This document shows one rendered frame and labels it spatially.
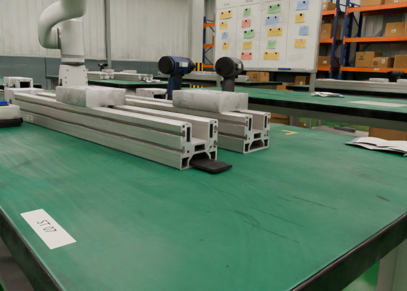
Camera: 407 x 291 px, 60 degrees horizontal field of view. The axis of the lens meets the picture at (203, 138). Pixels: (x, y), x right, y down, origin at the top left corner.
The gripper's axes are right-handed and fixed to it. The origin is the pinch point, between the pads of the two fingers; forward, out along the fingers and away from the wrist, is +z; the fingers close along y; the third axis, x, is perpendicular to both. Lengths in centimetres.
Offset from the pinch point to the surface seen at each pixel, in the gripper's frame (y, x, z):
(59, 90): 24.5, 40.7, -8.6
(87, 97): 24, 54, -8
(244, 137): 4, 85, -1
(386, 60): -952, -166, -48
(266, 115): -4, 86, -5
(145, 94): -19.2, 20.1, -4.6
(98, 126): 24, 59, -1
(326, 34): -983, -351, -122
